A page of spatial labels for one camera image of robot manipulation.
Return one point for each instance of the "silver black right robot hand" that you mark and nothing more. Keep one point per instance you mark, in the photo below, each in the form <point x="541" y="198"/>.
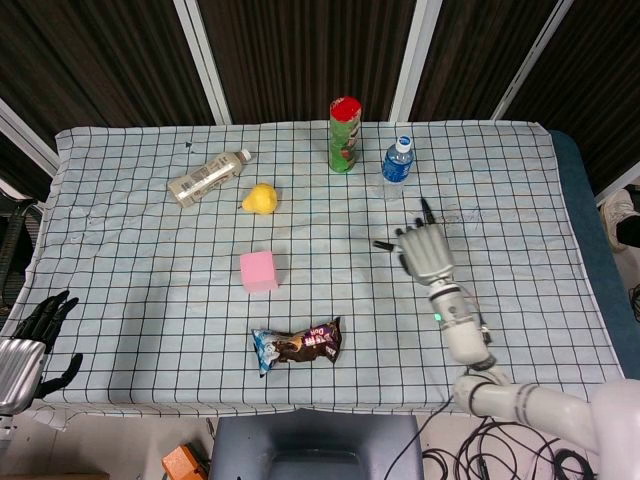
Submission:
<point x="427" y="252"/>

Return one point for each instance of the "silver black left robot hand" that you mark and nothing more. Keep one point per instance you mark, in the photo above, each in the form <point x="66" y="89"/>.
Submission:
<point x="22" y="370"/>

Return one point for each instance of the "white marker black cap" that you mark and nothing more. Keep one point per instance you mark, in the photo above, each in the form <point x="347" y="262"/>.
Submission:
<point x="386" y="245"/>

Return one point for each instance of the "pink foam cube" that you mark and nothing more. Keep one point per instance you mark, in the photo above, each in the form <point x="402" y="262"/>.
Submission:
<point x="258" y="272"/>

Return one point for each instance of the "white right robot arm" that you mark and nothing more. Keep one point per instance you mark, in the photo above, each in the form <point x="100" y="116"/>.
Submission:
<point x="465" y="335"/>

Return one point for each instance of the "blue label water bottle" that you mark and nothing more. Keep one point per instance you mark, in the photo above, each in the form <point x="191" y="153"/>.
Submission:
<point x="398" y="165"/>

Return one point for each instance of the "black mesh chair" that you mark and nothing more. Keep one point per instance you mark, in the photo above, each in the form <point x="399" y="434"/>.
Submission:
<point x="15" y="240"/>

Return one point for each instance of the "green chip can red lid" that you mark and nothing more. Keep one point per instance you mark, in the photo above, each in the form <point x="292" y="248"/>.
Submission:
<point x="345" y="140"/>

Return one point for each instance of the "grid-patterned light tablecloth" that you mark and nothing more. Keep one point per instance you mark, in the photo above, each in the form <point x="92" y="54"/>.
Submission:
<point x="150" y="300"/>

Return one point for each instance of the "brown snack bag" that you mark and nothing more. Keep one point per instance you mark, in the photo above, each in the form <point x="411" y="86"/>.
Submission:
<point x="300" y="345"/>

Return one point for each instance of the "blue padded table edge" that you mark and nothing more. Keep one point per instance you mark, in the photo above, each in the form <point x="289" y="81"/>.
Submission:
<point x="585" y="225"/>

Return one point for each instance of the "yellow pear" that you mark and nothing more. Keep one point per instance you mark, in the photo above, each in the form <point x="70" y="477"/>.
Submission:
<point x="261" y="200"/>

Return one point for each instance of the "orange box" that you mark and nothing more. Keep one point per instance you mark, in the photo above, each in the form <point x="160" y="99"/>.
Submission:
<point x="184" y="462"/>

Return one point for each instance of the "white shoe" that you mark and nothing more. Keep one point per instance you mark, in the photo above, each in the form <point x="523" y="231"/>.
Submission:
<point x="616" y="215"/>

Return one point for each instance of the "beige milk tea bottle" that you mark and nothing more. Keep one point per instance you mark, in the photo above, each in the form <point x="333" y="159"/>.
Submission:
<point x="205" y="179"/>

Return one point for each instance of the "white frame post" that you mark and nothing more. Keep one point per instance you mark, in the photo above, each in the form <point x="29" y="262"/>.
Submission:
<point x="532" y="60"/>
<point x="415" y="60"/>
<point x="620" y="182"/>
<point x="205" y="60"/>
<point x="25" y="135"/>

